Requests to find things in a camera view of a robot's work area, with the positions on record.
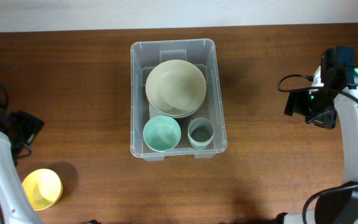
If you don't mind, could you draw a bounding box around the small teal bowl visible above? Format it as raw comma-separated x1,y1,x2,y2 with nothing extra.
143,115,181,152

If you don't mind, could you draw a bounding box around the grey translucent cup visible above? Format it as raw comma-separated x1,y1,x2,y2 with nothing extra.
188,118,214,142

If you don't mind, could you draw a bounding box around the cream white cup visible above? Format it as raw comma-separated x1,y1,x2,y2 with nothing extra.
189,137,213,150

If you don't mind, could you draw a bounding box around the cream white bowl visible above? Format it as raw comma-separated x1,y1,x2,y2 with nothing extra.
145,60,207,100

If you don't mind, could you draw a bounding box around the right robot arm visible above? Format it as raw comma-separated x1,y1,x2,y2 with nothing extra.
275,45,358,224

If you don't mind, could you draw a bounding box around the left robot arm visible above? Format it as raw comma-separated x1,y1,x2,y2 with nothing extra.
0,111,44,223

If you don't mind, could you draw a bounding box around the beige bowl in container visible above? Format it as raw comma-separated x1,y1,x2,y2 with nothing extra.
149,95,206,118

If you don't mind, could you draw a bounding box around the clear plastic storage container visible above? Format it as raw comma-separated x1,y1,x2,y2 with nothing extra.
130,39,229,162

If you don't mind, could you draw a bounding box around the yellow small bowl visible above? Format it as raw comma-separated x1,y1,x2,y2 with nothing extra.
22,169,63,211

